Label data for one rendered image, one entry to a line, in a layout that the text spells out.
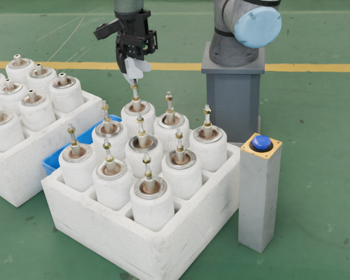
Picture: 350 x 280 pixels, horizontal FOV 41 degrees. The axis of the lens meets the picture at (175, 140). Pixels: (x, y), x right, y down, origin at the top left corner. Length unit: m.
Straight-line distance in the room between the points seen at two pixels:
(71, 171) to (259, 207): 0.46
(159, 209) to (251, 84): 0.55
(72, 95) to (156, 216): 0.58
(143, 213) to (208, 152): 0.24
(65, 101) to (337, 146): 0.88
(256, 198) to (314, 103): 0.76
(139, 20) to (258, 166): 0.45
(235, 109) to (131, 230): 0.58
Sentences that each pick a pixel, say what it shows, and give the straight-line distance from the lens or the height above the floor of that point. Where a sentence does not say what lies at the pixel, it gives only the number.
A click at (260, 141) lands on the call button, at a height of 0.33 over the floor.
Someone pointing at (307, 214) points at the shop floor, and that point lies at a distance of 1.35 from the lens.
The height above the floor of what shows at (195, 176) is 0.22.
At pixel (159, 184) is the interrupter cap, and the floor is 0.25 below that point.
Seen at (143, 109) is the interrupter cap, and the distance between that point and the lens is 1.31.
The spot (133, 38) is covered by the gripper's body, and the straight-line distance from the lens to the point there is 1.17.
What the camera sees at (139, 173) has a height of 0.19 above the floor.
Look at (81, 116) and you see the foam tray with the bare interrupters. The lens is 1.49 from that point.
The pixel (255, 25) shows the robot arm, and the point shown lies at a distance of 1.21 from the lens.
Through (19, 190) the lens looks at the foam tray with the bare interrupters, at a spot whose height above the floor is 0.05.
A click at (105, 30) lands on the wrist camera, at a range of 1.22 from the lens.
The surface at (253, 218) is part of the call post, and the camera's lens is 1.17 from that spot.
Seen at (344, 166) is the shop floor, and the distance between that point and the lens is 1.53.
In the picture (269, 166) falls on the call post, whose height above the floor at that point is 0.29.
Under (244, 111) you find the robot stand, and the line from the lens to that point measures 1.47.
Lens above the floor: 0.96
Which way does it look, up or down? 37 degrees down
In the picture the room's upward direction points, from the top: 5 degrees counter-clockwise
